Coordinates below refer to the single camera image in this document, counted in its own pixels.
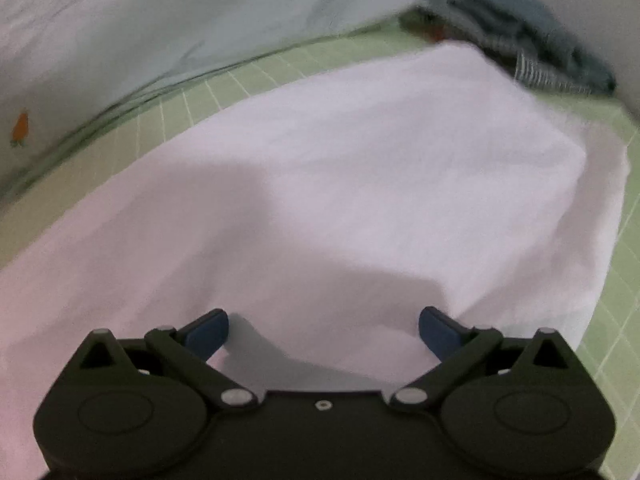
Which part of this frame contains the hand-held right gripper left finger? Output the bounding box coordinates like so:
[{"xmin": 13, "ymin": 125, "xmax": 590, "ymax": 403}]
[{"xmin": 75, "ymin": 309, "xmax": 259, "ymax": 409}]

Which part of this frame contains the green grid mat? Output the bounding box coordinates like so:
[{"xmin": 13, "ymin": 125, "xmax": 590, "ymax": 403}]
[{"xmin": 0, "ymin": 25, "xmax": 640, "ymax": 480}]

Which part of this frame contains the light blue printed blanket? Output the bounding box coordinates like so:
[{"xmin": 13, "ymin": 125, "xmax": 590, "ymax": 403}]
[{"xmin": 0, "ymin": 0, "xmax": 481, "ymax": 202}]

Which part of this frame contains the white garment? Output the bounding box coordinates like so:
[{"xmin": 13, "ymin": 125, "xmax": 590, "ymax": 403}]
[{"xmin": 0, "ymin": 42, "xmax": 628, "ymax": 480}]

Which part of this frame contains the striped garment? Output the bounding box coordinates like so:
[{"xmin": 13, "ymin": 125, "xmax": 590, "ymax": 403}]
[{"xmin": 480, "ymin": 35, "xmax": 594, "ymax": 97}]

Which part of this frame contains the blue folded garment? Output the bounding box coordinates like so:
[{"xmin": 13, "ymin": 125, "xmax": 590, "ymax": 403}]
[{"xmin": 450, "ymin": 0, "xmax": 617, "ymax": 95}]

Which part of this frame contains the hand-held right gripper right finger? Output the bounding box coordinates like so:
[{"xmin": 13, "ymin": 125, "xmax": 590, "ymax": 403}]
[{"xmin": 389, "ymin": 306, "xmax": 582, "ymax": 412}]

